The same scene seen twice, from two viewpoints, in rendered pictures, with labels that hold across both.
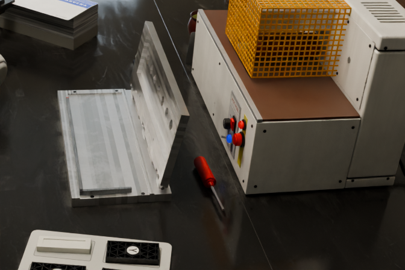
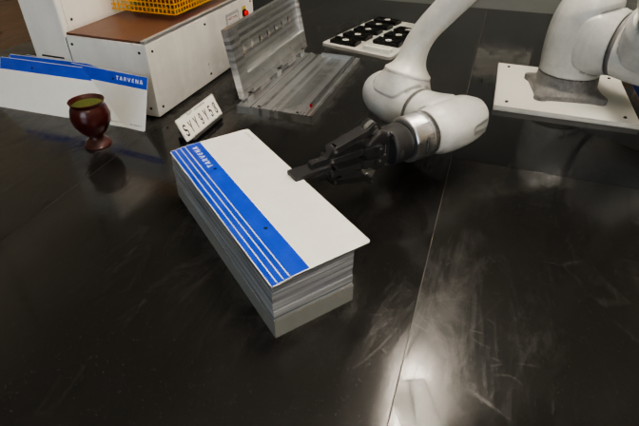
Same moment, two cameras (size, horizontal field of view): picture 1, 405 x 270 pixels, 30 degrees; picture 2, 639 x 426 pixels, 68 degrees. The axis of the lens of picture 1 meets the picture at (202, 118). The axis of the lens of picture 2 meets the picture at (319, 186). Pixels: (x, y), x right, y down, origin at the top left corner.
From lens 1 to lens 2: 2.71 m
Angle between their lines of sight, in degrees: 106
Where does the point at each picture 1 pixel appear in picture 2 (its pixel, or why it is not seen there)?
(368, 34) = not seen: outside the picture
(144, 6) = (24, 242)
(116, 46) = not seen: hidden behind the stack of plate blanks
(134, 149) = (295, 71)
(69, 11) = (229, 142)
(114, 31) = (150, 195)
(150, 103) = (268, 54)
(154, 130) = (288, 43)
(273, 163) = not seen: hidden behind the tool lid
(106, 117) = (291, 90)
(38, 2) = (254, 165)
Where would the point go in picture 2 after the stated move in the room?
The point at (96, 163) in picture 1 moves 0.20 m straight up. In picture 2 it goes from (329, 69) to (330, 0)
